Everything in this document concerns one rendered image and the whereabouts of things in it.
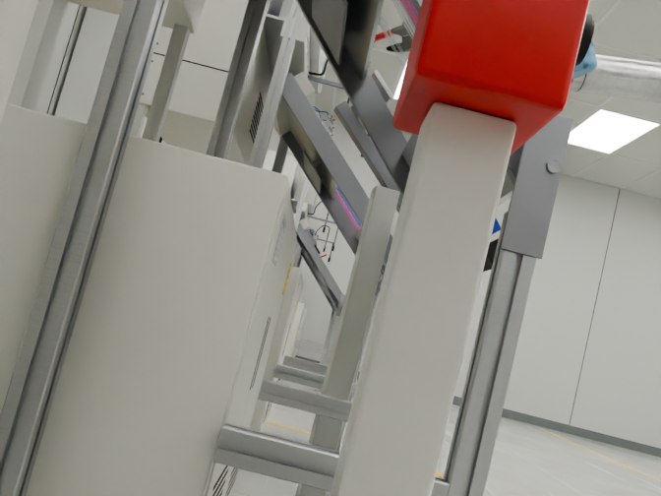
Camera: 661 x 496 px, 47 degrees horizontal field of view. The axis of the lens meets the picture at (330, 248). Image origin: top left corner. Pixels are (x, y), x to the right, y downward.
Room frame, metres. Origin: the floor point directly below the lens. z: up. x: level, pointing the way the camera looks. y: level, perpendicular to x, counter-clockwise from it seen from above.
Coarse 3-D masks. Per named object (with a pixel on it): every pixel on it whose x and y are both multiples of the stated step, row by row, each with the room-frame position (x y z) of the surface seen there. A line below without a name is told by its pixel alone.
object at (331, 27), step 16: (320, 0) 1.40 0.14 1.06; (336, 0) 1.28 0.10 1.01; (352, 0) 1.33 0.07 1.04; (368, 0) 1.24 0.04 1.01; (320, 16) 1.47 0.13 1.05; (336, 16) 1.34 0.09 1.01; (352, 16) 1.39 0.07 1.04; (368, 16) 1.29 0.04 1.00; (336, 32) 1.40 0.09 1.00; (352, 32) 1.45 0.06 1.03; (368, 32) 1.34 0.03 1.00; (336, 48) 1.47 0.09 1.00; (352, 48) 1.52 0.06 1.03; (368, 48) 1.40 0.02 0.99; (368, 64) 1.49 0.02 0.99
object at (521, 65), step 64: (448, 0) 0.46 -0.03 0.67; (512, 0) 0.46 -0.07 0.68; (576, 0) 0.46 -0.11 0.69; (448, 64) 0.46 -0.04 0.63; (512, 64) 0.46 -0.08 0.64; (576, 64) 0.53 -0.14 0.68; (448, 128) 0.50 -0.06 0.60; (512, 128) 0.50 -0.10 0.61; (448, 192) 0.50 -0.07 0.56; (448, 256) 0.50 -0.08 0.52; (384, 320) 0.50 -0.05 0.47; (448, 320) 0.50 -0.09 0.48; (384, 384) 0.50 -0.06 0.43; (448, 384) 0.50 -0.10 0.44; (384, 448) 0.50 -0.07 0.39
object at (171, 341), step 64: (0, 128) 0.90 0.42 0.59; (64, 128) 0.90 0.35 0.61; (0, 192) 0.90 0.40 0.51; (64, 192) 0.90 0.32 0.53; (128, 192) 0.90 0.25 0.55; (192, 192) 0.90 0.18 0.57; (256, 192) 0.90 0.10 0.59; (0, 256) 0.90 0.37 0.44; (128, 256) 0.90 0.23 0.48; (192, 256) 0.90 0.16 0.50; (256, 256) 0.90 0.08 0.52; (0, 320) 0.90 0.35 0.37; (128, 320) 0.90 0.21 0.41; (192, 320) 0.90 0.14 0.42; (256, 320) 0.96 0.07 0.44; (0, 384) 0.90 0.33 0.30; (64, 384) 0.90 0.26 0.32; (128, 384) 0.90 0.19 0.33; (192, 384) 0.90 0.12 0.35; (256, 384) 1.38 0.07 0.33; (64, 448) 0.90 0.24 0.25; (128, 448) 0.90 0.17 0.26; (192, 448) 0.90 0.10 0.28
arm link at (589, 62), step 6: (588, 48) 1.25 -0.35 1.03; (594, 48) 1.28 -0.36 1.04; (588, 54) 1.26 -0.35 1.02; (594, 54) 1.27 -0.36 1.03; (582, 60) 1.25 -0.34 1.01; (588, 60) 1.26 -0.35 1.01; (594, 60) 1.26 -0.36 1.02; (576, 66) 1.26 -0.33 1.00; (582, 66) 1.26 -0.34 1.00; (588, 66) 1.26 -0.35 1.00; (594, 66) 1.27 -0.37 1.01; (576, 72) 1.27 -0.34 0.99; (582, 72) 1.28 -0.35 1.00; (588, 72) 1.30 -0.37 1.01
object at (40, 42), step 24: (48, 0) 0.91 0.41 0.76; (72, 0) 1.58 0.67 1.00; (96, 0) 1.54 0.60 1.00; (120, 0) 1.51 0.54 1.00; (168, 0) 1.44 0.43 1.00; (192, 0) 1.50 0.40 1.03; (48, 24) 0.92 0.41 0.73; (168, 24) 1.58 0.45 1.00; (192, 24) 1.55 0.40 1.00; (24, 48) 0.91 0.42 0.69; (48, 48) 0.94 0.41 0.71; (168, 48) 1.56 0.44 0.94; (24, 72) 0.91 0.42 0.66; (168, 72) 1.56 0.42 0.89; (24, 96) 0.91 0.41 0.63; (168, 96) 1.57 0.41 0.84
